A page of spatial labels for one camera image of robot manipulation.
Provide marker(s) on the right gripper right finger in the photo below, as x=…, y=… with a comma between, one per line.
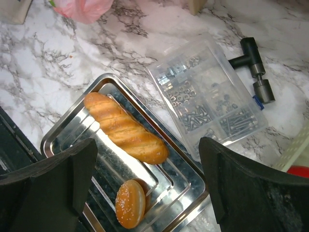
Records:
x=248, y=196

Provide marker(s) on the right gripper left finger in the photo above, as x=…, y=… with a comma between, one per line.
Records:
x=48, y=196

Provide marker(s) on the red apple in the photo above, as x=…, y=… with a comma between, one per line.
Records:
x=297, y=170

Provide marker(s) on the pink plastic grocery bag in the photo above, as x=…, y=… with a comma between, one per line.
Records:
x=83, y=11

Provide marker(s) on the beige canvas tote bag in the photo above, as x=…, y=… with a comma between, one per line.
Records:
x=14, y=11

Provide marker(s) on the green plastic basket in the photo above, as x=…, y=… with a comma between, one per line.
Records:
x=297, y=154

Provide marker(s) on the silver metal tray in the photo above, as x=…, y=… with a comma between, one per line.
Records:
x=175, y=190

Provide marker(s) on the round bread bun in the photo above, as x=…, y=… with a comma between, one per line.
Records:
x=132, y=202

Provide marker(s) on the long baguette bread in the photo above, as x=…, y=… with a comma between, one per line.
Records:
x=124, y=130

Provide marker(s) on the clear plastic screw box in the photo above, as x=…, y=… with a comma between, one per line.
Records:
x=204, y=95

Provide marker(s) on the black tool on box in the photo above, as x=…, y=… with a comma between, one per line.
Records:
x=251, y=58

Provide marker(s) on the wooden shelf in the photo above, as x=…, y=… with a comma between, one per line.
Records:
x=195, y=6

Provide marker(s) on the black mounting base rail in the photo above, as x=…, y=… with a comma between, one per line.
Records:
x=16, y=150

